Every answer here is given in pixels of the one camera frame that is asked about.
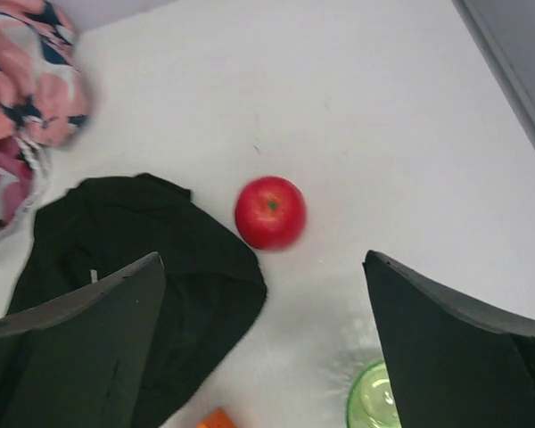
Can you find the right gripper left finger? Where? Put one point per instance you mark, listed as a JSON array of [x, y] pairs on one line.
[[78, 360]]

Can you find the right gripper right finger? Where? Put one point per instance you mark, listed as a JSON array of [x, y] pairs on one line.
[[453, 360]]

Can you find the black cloth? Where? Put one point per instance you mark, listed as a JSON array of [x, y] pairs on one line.
[[214, 287]]

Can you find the magenta pink camouflage cloth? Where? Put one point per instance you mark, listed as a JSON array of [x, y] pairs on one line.
[[25, 169]]

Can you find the light pink patterned cloth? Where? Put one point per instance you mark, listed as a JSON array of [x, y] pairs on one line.
[[42, 93]]

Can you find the green transparent cup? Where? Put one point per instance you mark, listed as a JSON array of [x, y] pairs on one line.
[[371, 402]]

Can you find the orange cube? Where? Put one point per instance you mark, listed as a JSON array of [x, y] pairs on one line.
[[218, 418]]

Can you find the red apple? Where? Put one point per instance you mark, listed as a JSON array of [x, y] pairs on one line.
[[270, 213]]

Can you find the right aluminium frame post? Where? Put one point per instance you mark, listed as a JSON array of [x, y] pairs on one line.
[[504, 31]]

